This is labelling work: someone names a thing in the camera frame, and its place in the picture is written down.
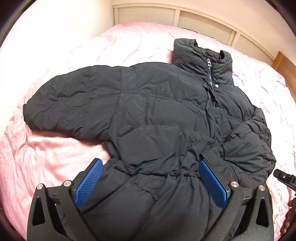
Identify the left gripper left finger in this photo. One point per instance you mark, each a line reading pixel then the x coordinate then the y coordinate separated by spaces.
pixel 85 182

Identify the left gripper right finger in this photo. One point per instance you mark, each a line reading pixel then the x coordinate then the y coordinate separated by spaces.
pixel 217 187

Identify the black puffer jacket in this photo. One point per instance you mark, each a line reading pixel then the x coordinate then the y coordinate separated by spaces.
pixel 158 121

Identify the person's right hand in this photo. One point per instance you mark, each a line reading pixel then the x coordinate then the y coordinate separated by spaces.
pixel 288 217

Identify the pink bed sheet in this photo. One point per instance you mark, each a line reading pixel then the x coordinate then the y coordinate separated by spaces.
pixel 28 158

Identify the wooden bedside furniture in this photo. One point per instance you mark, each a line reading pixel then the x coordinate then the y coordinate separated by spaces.
pixel 287 69

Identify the white louvered headboard panel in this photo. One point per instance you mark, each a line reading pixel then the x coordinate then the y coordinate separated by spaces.
pixel 193 20

